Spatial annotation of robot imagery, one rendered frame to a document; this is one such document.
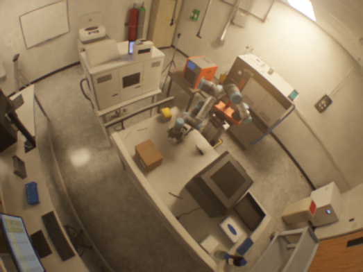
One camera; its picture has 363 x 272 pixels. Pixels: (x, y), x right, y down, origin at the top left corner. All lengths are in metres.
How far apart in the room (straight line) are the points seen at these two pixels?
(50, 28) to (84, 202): 3.84
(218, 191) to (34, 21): 4.63
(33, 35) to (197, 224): 4.72
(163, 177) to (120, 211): 1.07
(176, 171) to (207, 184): 0.41
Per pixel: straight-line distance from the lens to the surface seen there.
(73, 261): 1.56
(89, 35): 3.94
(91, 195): 2.42
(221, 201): 1.22
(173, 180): 1.45
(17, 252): 1.42
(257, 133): 2.84
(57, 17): 4.34
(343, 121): 3.75
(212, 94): 1.48
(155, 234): 2.27
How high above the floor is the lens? 2.26
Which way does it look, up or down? 54 degrees down
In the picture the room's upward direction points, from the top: 23 degrees clockwise
